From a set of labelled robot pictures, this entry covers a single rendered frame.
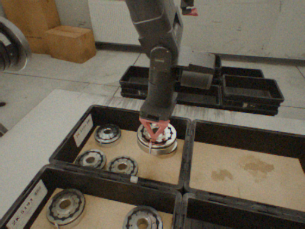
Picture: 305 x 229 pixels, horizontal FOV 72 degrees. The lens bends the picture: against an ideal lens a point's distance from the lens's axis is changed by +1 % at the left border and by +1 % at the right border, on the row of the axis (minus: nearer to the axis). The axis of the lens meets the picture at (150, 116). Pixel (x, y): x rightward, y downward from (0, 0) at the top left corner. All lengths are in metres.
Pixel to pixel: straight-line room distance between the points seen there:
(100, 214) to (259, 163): 0.55
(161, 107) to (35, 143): 0.78
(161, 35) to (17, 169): 0.86
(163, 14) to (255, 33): 3.28
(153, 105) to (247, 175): 0.45
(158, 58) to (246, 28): 3.20
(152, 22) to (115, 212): 0.51
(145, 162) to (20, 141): 0.65
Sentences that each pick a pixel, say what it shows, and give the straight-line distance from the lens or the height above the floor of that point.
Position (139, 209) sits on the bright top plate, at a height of 0.86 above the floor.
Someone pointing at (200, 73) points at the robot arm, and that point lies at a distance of 0.42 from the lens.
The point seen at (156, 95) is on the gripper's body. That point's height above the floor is 1.17.
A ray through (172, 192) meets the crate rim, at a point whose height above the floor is 0.93.
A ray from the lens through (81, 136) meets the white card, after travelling 0.81.
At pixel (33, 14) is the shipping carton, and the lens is 3.88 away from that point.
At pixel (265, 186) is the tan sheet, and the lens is 0.79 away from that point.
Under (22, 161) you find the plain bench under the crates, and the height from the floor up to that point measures 0.70.
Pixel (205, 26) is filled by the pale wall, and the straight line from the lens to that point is 3.48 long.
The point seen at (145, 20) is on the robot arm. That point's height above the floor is 1.33.
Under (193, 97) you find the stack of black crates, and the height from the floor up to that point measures 0.38.
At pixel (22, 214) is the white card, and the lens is 0.67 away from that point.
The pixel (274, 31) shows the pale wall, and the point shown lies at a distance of 3.64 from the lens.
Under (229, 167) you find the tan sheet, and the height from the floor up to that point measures 0.83.
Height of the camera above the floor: 1.42
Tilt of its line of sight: 39 degrees down
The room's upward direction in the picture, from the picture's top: straight up
